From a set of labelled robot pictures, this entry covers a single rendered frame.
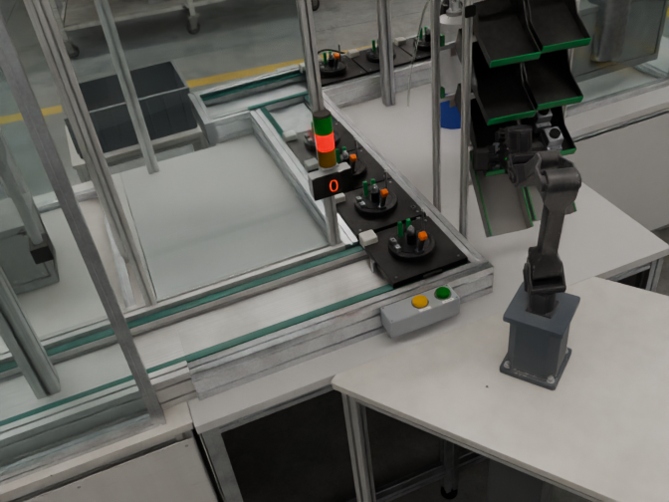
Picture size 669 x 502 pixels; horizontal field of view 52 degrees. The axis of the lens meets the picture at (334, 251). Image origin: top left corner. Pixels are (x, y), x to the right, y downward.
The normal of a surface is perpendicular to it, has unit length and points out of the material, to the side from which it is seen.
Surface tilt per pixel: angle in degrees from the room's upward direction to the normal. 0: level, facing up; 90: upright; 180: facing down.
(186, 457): 90
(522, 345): 90
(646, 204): 90
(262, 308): 0
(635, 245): 0
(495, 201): 45
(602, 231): 0
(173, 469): 90
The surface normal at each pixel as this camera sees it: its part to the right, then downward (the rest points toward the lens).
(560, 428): -0.10, -0.78
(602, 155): 0.37, 0.55
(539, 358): -0.52, 0.57
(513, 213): 0.07, -0.14
